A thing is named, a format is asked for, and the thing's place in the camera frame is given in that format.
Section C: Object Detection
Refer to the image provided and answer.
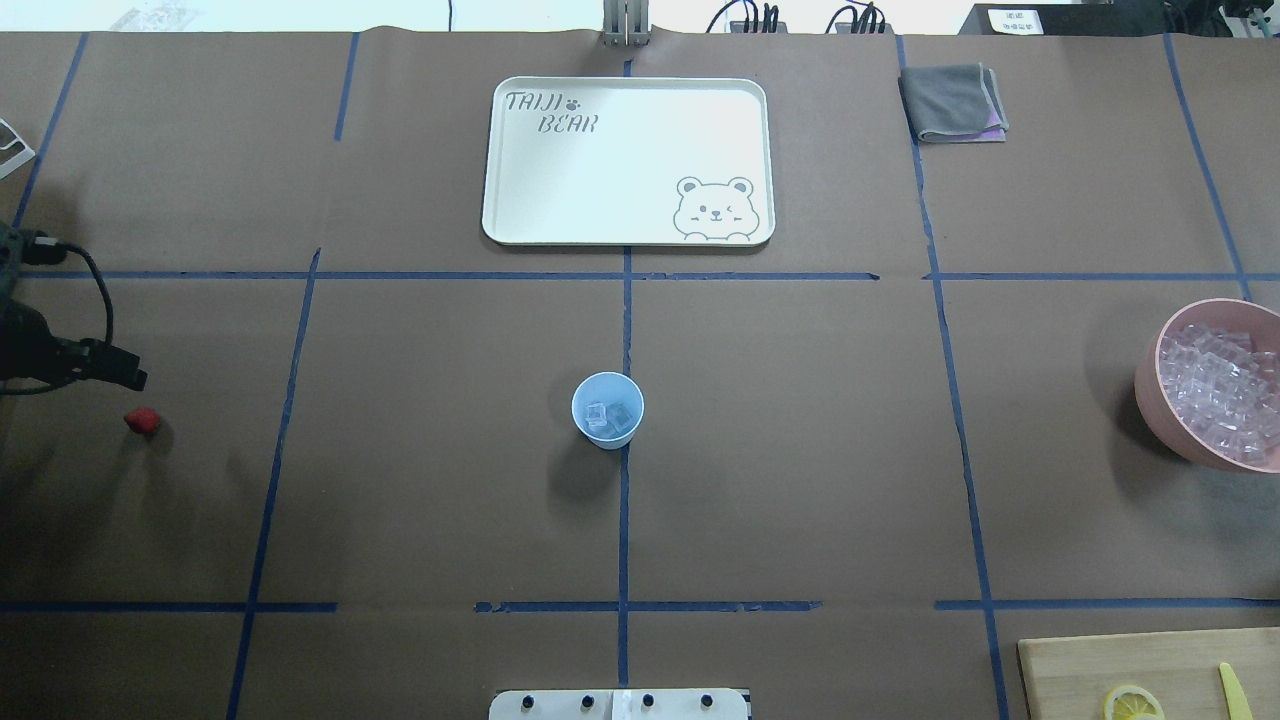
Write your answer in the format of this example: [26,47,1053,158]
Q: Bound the grey folded cloth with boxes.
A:
[899,63,1010,143]

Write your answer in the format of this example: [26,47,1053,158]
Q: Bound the clear cup rack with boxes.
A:
[0,118,37,181]

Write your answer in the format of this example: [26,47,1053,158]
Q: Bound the light blue plastic cup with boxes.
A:
[571,372,646,451]

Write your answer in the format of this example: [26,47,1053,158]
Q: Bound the pink bowl of ice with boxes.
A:
[1134,299,1279,474]

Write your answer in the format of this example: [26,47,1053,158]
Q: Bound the lemon slices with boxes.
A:
[1101,685,1167,720]

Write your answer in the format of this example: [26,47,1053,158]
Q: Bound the clear ice cube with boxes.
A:
[584,401,611,436]
[607,404,636,437]

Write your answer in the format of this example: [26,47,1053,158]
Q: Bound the yellow plastic knife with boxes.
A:
[1219,662,1254,720]

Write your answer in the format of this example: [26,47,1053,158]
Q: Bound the aluminium frame post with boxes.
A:
[602,0,652,47]

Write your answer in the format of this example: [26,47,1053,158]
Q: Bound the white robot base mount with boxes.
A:
[488,687,753,719]

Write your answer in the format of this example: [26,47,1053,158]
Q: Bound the white bear serving tray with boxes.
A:
[481,76,777,249]

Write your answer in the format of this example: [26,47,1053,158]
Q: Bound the wooden cutting board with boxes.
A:
[1018,626,1279,719]

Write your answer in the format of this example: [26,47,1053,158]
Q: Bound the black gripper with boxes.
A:
[1,225,148,392]

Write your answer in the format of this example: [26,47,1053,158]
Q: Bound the red strawberry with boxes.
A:
[123,406,161,437]

